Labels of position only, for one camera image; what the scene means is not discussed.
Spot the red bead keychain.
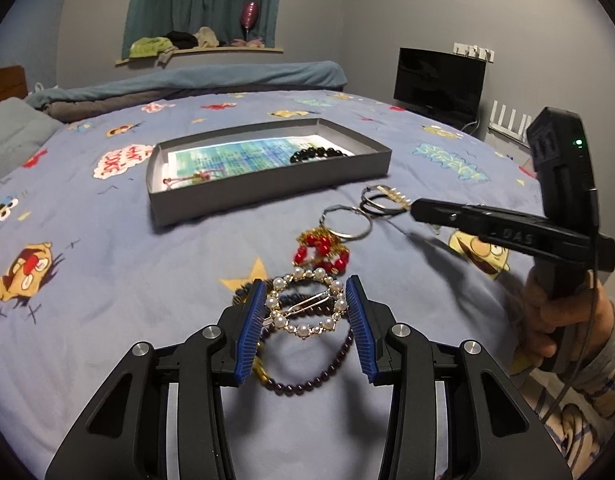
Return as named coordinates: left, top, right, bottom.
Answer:
left=292, top=203, right=373, bottom=276

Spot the black bead bracelet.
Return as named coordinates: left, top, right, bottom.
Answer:
left=289, top=146, right=350, bottom=164

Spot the white wall hook rack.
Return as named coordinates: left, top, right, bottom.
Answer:
left=453, top=42, right=496, bottom=65

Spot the grey blanket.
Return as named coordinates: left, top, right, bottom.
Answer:
left=41, top=90, right=248, bottom=124

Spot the beige cloth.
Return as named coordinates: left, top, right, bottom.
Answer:
left=194, top=26, right=229, bottom=49

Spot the grey blue pillow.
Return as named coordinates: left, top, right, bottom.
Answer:
left=0, top=97, right=64, bottom=187

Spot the white router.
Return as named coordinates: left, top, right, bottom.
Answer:
left=487, top=99, right=537, bottom=142

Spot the wooden window sill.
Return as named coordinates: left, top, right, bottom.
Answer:
left=114, top=46, right=284, bottom=67

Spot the key ring with gold charm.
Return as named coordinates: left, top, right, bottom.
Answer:
left=359, top=184, right=413, bottom=219

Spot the black cloth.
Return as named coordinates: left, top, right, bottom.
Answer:
left=166, top=30, right=201, bottom=51

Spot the amber bead bracelet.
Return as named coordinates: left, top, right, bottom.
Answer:
left=252, top=340, right=277, bottom=389

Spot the small pink green ornament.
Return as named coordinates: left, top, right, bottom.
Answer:
left=162, top=171, right=211, bottom=190

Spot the blue green printed paper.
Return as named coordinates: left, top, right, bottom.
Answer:
left=163, top=135, right=359, bottom=192

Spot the person's right hand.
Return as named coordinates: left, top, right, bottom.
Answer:
left=518, top=266, right=615, bottom=376

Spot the green cloth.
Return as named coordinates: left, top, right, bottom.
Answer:
left=128, top=36, right=179, bottom=59

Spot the blue cartoon printed bed sheet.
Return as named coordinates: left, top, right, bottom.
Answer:
left=0, top=89, right=568, bottom=480

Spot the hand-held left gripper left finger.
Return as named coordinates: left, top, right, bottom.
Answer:
left=44, top=279, right=268, bottom=480

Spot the grey cardboard box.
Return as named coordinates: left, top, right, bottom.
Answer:
left=146, top=118, right=392, bottom=227

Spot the purple balloon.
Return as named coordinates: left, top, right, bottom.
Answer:
left=240, top=1, right=261, bottom=41

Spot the dark purple bead bracelet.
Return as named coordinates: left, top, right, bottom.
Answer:
left=232, top=276, right=357, bottom=397

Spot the wooden headboard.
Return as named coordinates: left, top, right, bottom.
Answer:
left=0, top=65, right=29, bottom=112

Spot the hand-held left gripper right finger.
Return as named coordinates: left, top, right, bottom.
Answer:
left=345, top=275, right=573, bottom=480

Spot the round pearl hair clip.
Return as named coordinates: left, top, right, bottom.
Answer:
left=264, top=266, right=349, bottom=342

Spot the blue blanket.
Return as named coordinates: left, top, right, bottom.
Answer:
left=26, top=60, right=349, bottom=109

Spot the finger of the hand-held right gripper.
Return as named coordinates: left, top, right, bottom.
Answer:
left=410, top=197, right=488, bottom=238

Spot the black flat screen monitor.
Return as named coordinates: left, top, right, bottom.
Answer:
left=393, top=47, right=487, bottom=127

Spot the person's right forearm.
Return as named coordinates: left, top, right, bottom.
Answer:
left=510, top=287, right=615, bottom=480

